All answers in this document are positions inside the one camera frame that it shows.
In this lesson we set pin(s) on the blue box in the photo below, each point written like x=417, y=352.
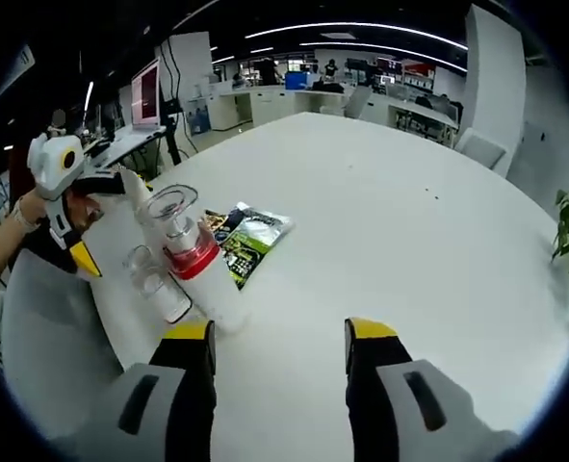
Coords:
x=298, y=81

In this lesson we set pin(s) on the white ceiling air conditioner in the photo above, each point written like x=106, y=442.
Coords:
x=14, y=72

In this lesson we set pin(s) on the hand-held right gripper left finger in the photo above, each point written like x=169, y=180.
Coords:
x=188, y=394

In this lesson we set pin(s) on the large white red-collared skincare bottle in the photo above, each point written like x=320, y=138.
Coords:
x=212, y=293

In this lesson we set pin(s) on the black tripod stand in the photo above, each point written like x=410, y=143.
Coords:
x=172, y=135

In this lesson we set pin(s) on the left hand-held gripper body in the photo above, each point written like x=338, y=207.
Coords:
x=53, y=163

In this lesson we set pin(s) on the white mesh office chair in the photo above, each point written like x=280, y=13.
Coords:
x=48, y=337

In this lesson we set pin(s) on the white monitor desk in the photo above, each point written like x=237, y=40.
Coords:
x=130, y=139

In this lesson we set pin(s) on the long ceiling light strip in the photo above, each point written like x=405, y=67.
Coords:
x=361, y=24
x=390, y=48

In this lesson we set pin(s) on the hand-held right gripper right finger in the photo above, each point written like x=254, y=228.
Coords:
x=366, y=394

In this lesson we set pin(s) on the computer monitor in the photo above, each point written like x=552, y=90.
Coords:
x=147, y=94

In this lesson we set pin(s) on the slim clear-capped skincare spray bottle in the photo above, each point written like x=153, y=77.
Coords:
x=161, y=298

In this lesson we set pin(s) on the black and green sachet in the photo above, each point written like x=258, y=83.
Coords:
x=255, y=236

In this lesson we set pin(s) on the person's left hand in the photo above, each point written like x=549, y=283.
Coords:
x=33, y=209

